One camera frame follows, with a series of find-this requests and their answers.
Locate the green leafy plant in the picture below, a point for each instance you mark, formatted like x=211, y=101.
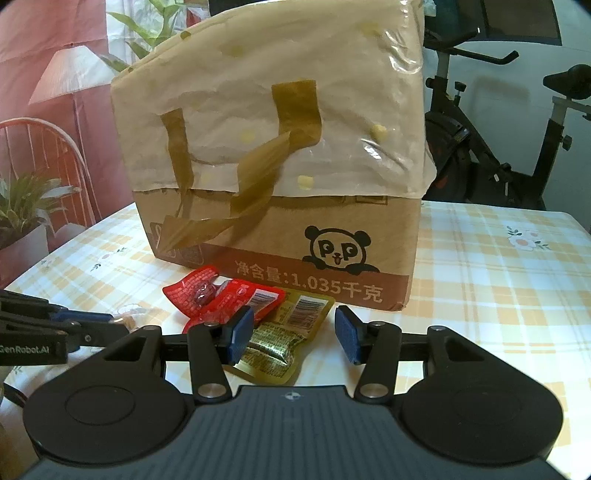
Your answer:
x=147, y=32

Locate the olive gold snack packet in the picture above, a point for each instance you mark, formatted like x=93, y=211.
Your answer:
x=277, y=350

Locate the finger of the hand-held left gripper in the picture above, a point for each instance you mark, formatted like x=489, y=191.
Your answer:
x=78, y=317
x=97, y=331

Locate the red snack packet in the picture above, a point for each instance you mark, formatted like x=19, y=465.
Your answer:
x=231, y=300
x=194, y=288

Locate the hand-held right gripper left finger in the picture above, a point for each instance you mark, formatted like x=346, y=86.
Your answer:
x=240, y=337

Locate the black exercise bike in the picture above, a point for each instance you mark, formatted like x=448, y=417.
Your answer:
x=461, y=152

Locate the brown cardboard box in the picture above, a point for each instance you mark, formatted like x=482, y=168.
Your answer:
x=277, y=240

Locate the dark cloth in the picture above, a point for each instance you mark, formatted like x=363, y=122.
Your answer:
x=517, y=18

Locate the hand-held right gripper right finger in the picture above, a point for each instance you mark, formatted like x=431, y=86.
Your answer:
x=348, y=334

